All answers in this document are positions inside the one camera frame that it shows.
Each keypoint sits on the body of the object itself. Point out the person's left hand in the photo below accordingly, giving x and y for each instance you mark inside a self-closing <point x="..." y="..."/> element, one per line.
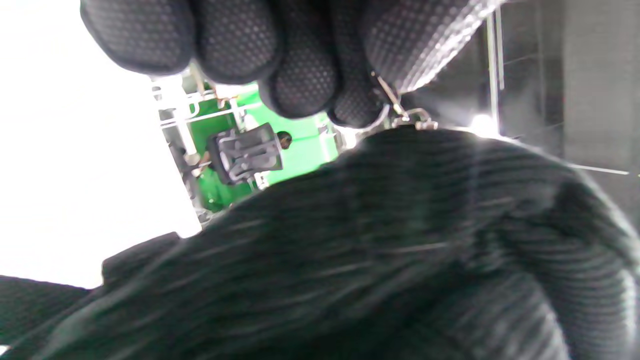
<point x="300" y="50"/>

